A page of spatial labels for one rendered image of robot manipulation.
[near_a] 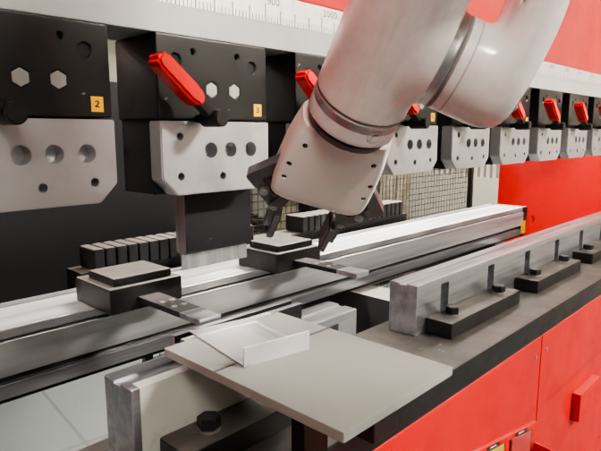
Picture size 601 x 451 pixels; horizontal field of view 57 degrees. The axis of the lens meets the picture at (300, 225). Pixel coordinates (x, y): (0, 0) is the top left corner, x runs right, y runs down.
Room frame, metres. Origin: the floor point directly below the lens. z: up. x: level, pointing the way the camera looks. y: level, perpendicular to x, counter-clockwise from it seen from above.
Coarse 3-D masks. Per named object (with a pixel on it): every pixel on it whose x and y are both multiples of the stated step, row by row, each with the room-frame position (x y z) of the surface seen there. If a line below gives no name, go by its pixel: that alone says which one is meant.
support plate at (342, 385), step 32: (256, 320) 0.69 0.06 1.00; (288, 320) 0.69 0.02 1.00; (192, 352) 0.59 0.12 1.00; (320, 352) 0.59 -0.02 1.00; (352, 352) 0.59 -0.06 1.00; (384, 352) 0.59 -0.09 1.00; (224, 384) 0.52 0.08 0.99; (256, 384) 0.51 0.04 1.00; (288, 384) 0.51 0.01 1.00; (320, 384) 0.51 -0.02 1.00; (352, 384) 0.51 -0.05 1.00; (384, 384) 0.51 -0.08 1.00; (416, 384) 0.51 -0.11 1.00; (288, 416) 0.46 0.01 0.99; (320, 416) 0.45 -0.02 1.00; (352, 416) 0.45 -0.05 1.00; (384, 416) 0.46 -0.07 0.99
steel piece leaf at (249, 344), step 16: (208, 336) 0.63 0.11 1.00; (224, 336) 0.63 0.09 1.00; (240, 336) 0.63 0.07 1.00; (256, 336) 0.63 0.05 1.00; (272, 336) 0.63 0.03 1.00; (288, 336) 0.58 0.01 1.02; (304, 336) 0.59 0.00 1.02; (224, 352) 0.58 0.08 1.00; (240, 352) 0.58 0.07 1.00; (256, 352) 0.55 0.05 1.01; (272, 352) 0.57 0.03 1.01; (288, 352) 0.58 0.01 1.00
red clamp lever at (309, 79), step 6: (300, 72) 0.69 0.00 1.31; (306, 72) 0.68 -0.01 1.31; (312, 72) 0.69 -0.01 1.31; (300, 78) 0.68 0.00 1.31; (306, 78) 0.68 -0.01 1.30; (312, 78) 0.69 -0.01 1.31; (300, 84) 0.69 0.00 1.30; (306, 84) 0.69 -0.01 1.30; (312, 84) 0.69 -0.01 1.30; (306, 90) 0.70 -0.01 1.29; (312, 90) 0.69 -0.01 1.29
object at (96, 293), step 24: (120, 264) 0.86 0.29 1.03; (144, 264) 0.86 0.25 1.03; (96, 288) 0.78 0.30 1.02; (120, 288) 0.77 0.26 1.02; (144, 288) 0.79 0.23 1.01; (168, 288) 0.82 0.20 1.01; (120, 312) 0.76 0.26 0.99; (168, 312) 0.73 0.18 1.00; (192, 312) 0.71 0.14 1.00; (216, 312) 0.71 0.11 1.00
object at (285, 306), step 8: (272, 304) 0.76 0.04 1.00; (280, 304) 0.77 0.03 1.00; (288, 304) 0.78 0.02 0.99; (296, 304) 0.76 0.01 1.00; (248, 312) 0.73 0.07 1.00; (256, 312) 0.73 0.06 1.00; (272, 312) 0.73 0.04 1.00; (288, 312) 0.75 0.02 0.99; (296, 312) 0.76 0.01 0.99; (216, 320) 0.69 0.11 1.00; (224, 320) 0.69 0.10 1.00; (232, 320) 0.70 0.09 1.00; (192, 328) 0.66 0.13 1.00; (176, 336) 0.64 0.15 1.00; (184, 336) 0.65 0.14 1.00; (176, 344) 0.63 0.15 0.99
